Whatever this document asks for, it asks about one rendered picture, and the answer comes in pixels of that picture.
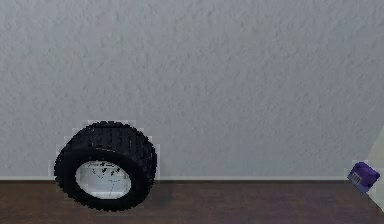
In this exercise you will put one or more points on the black tyre-shaped alarm clock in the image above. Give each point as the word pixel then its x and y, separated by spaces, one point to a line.
pixel 110 143

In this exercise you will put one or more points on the small purple box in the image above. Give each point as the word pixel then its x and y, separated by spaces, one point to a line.
pixel 365 176

